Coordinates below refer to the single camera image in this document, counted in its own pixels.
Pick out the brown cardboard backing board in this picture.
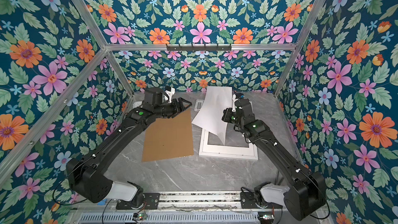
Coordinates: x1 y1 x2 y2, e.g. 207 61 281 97
142 110 194 162

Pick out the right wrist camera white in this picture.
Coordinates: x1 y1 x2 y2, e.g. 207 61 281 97
232 91 250 112

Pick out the photo of framed pictures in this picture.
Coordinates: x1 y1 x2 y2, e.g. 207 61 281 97
192 86 232 145

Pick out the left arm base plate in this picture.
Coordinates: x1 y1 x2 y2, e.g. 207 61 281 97
116 192 161 210

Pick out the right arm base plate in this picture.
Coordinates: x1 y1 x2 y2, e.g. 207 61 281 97
240 191 283 209

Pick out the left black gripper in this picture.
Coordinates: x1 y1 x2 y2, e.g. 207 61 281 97
153 95 193 118

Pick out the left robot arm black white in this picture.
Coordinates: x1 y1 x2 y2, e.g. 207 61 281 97
66 97 192 208

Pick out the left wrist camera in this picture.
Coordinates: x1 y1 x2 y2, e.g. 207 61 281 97
144 86 176 105

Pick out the white cable duct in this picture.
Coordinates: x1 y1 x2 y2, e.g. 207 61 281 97
78 212 260 224

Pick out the white picture frame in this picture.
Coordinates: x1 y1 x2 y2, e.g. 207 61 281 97
198 127 259 161

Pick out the black hook rail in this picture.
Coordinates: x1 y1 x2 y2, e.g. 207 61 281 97
166 44 232 52

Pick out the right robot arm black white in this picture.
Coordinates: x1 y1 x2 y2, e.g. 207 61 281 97
222 108 328 221

